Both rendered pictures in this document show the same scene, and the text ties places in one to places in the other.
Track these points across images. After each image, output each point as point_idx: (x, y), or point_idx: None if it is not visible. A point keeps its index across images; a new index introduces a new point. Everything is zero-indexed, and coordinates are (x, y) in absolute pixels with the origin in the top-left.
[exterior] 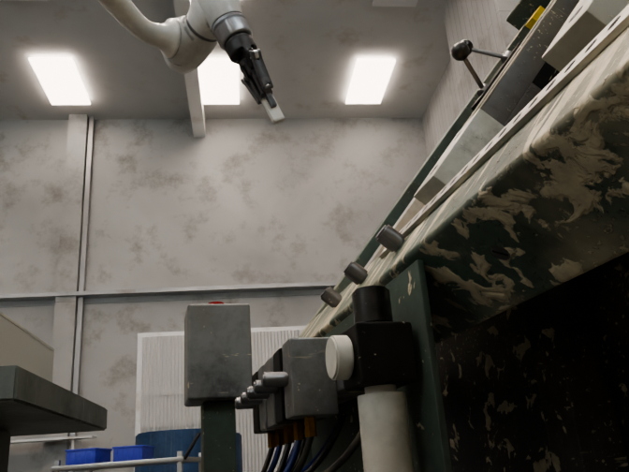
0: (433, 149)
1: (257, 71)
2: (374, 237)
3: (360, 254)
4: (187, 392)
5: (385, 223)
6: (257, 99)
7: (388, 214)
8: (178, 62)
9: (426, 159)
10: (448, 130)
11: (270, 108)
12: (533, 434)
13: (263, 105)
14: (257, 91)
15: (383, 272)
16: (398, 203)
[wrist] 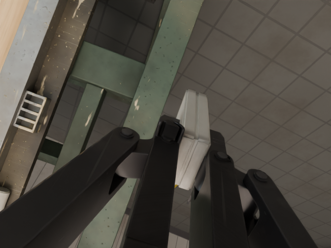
0: (112, 218)
1: (55, 172)
2: (152, 45)
3: (163, 17)
4: None
5: (144, 67)
6: (249, 179)
7: (140, 79)
8: None
9: (121, 200)
10: (82, 233)
11: (180, 119)
12: None
13: (206, 129)
14: (208, 186)
15: None
16: (132, 99)
